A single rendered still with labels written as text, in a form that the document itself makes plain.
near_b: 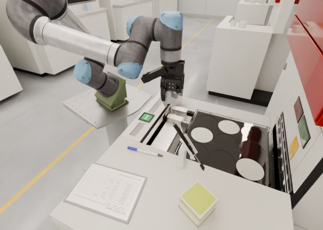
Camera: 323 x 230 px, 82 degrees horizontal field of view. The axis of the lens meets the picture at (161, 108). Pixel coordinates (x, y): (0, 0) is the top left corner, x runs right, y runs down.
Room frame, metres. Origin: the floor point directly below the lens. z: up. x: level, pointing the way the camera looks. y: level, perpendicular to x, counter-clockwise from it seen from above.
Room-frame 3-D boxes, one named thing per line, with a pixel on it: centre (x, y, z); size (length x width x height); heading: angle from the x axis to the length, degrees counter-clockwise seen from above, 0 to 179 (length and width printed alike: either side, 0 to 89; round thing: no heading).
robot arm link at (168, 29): (0.65, -0.03, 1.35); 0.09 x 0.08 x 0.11; 65
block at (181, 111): (0.82, -0.10, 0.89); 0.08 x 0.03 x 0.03; 66
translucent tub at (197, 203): (0.26, -0.10, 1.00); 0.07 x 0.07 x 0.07; 40
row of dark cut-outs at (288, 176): (0.51, -0.49, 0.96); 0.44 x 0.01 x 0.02; 156
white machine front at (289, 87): (0.67, -0.57, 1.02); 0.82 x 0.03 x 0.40; 156
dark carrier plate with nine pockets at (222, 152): (0.59, -0.29, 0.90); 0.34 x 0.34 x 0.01; 66
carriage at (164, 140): (0.68, -0.04, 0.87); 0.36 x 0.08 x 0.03; 156
